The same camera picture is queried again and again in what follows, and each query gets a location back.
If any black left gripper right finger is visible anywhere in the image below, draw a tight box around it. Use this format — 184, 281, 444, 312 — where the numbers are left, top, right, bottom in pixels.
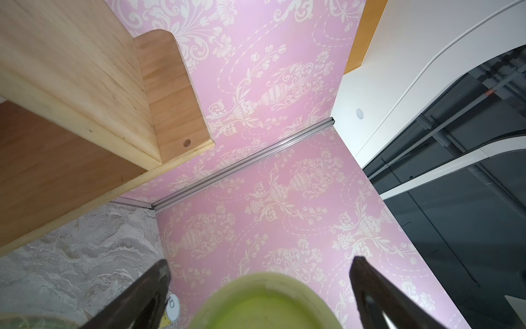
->
349, 256, 444, 328

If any green-lidded clear jar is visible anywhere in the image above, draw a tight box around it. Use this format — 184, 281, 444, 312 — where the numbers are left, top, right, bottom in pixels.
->
188, 272, 342, 328

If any wooden two-tier shelf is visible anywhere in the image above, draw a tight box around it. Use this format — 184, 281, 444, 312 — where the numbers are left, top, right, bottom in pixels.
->
1, 1, 215, 254

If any yellow can white lid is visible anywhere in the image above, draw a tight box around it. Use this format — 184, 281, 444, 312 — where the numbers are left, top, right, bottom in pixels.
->
159, 291, 181, 328

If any mesh trash bin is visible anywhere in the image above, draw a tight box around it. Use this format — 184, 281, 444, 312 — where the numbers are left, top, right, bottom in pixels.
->
1, 315, 79, 329

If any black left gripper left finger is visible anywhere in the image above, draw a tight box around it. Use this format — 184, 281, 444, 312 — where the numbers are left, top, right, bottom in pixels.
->
82, 259, 171, 329

